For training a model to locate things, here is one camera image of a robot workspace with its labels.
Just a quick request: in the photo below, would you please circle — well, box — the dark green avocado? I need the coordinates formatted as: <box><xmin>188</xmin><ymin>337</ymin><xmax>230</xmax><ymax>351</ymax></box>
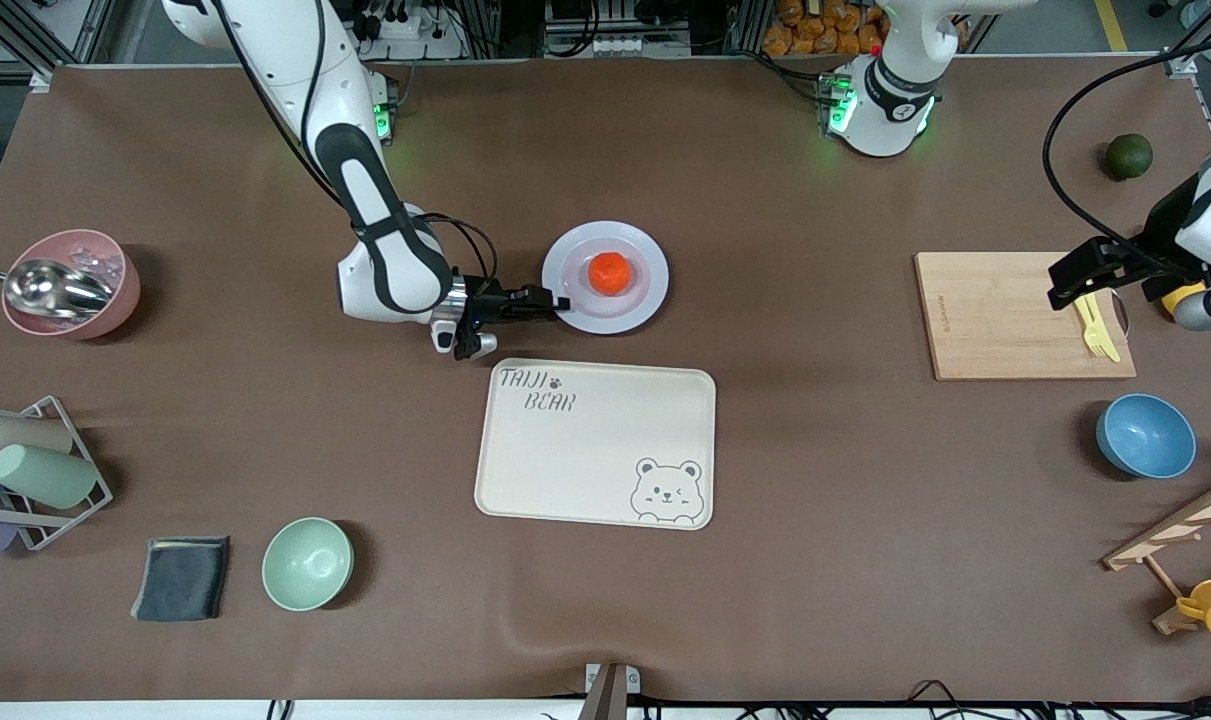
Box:
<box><xmin>1106</xmin><ymin>133</ymin><xmax>1155</xmax><ymax>181</ymax></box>

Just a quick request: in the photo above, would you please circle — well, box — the cream tray with bear print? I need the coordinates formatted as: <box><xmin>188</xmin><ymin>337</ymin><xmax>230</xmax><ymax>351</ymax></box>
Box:
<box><xmin>474</xmin><ymin>358</ymin><xmax>717</xmax><ymax>531</ymax></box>

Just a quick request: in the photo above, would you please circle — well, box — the pink bowl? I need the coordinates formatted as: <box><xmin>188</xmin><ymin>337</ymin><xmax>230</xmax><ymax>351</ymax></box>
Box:
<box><xmin>3</xmin><ymin>229</ymin><xmax>142</xmax><ymax>341</ymax></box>

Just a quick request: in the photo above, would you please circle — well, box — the yellow plastic fork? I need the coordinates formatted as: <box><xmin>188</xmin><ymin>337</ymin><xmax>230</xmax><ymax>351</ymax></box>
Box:
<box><xmin>1073</xmin><ymin>293</ymin><xmax>1112</xmax><ymax>359</ymax></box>

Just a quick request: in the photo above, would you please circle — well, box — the grey wire cup rack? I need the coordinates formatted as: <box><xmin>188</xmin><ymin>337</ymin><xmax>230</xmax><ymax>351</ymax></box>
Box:
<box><xmin>0</xmin><ymin>395</ymin><xmax>114</xmax><ymax>552</ymax></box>

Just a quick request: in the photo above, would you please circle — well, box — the bag of orange snacks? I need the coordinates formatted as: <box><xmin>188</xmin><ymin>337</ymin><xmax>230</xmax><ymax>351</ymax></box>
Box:
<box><xmin>762</xmin><ymin>0</ymin><xmax>971</xmax><ymax>58</ymax></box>

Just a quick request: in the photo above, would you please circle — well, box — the wooden cutting board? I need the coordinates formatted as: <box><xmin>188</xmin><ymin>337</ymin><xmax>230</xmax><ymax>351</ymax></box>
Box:
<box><xmin>913</xmin><ymin>251</ymin><xmax>1137</xmax><ymax>382</ymax></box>

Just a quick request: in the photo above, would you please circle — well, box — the blue bowl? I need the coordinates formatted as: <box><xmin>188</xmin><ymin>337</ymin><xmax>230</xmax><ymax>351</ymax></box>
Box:
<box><xmin>1096</xmin><ymin>393</ymin><xmax>1198</xmax><ymax>480</ymax></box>

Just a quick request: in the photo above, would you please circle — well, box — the white power strip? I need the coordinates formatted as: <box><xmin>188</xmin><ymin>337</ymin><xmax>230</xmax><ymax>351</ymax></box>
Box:
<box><xmin>360</xmin><ymin>0</ymin><xmax>466</xmax><ymax>61</ymax></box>

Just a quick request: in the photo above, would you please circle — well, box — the wooden mug rack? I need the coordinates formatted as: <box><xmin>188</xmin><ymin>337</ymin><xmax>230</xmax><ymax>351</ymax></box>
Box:
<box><xmin>1102</xmin><ymin>470</ymin><xmax>1211</xmax><ymax>636</ymax></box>

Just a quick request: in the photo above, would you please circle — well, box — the mint green bowl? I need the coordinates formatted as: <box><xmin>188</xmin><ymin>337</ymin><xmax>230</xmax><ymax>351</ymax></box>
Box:
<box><xmin>261</xmin><ymin>516</ymin><xmax>355</xmax><ymax>612</ymax></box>

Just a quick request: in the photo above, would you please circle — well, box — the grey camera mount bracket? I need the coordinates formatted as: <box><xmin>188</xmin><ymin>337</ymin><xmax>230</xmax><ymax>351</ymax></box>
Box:
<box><xmin>577</xmin><ymin>662</ymin><xmax>643</xmax><ymax>720</ymax></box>

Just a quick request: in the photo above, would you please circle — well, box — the shiny metal scoop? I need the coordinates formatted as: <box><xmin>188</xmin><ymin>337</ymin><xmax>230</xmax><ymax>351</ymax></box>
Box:
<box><xmin>0</xmin><ymin>258</ymin><xmax>114</xmax><ymax>313</ymax></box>

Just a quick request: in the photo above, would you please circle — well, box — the beige cup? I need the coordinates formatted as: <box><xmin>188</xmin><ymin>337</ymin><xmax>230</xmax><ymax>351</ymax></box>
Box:
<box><xmin>0</xmin><ymin>415</ymin><xmax>74</xmax><ymax>461</ymax></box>

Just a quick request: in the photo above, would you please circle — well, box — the orange fruit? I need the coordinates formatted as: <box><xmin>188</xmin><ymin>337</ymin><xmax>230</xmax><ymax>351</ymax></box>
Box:
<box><xmin>587</xmin><ymin>251</ymin><xmax>634</xmax><ymax>297</ymax></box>

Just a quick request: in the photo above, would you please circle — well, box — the pale lilac round plate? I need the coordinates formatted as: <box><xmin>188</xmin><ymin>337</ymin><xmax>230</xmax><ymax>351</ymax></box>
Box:
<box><xmin>541</xmin><ymin>221</ymin><xmax>670</xmax><ymax>336</ymax></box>

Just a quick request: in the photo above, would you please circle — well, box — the dark grey folded cloth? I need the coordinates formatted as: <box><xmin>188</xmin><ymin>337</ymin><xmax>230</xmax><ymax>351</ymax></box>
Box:
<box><xmin>130</xmin><ymin>536</ymin><xmax>232</xmax><ymax>623</ymax></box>

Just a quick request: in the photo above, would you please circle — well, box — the mint green cup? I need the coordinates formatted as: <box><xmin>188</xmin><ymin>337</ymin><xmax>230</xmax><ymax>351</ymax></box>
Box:
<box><xmin>0</xmin><ymin>443</ymin><xmax>100</xmax><ymax>510</ymax></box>

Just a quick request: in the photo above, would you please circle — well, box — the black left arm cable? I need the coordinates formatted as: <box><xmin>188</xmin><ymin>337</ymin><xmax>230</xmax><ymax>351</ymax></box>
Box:
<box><xmin>1041</xmin><ymin>35</ymin><xmax>1211</xmax><ymax>253</ymax></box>

